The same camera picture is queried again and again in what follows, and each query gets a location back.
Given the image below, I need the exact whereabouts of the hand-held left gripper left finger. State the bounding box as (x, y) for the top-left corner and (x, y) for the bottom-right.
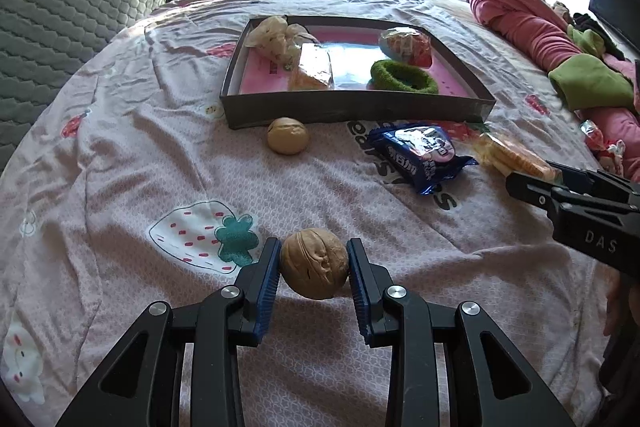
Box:
(55, 237), (283, 427)

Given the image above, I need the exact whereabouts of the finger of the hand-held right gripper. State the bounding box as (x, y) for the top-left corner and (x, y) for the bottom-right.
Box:
(547, 161), (640, 196)
(505, 171), (591, 215)

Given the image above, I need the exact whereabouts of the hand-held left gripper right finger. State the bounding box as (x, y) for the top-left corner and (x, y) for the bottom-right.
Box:
(346, 238), (576, 427)

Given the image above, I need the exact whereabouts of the orange cracker packet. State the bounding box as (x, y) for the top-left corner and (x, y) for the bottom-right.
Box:
(470, 132), (563, 184)
(287, 43), (335, 92)

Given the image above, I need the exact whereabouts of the walnut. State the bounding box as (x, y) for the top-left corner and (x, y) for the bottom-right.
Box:
(279, 228), (350, 301)
(266, 117), (310, 156)

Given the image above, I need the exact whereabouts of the blue cookie packet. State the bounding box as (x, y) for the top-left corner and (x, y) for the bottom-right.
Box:
(368, 122), (479, 196)

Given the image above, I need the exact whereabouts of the green fuzzy scrunchie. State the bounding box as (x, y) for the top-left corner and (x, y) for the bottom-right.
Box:
(370, 59), (438, 97)

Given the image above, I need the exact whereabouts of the shallow grey box tray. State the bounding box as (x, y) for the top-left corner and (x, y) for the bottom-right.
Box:
(220, 14), (497, 131)

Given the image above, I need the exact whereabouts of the white red egg toy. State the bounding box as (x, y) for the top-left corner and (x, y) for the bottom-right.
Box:
(378, 27), (434, 69)

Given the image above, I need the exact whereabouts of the cream sheer scrunchie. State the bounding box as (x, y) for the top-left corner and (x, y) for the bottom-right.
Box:
(248, 16), (322, 68)

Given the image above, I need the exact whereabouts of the red white candy wrapper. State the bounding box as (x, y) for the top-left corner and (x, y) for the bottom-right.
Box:
(579, 119), (627, 174)

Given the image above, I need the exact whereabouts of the green cloth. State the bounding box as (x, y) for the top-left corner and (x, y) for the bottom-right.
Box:
(548, 27), (636, 111)

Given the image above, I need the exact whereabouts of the dark clothes heap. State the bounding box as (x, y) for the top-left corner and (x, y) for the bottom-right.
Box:
(552, 1), (626, 58)

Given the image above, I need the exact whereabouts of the pink quilt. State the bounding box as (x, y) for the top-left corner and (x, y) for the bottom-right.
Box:
(467, 0), (640, 182)

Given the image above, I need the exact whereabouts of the black television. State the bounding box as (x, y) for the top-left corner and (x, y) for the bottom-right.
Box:
(589, 0), (637, 54)

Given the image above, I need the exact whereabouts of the grey quilted headboard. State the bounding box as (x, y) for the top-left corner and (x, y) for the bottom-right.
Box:
(0, 0), (199, 175)

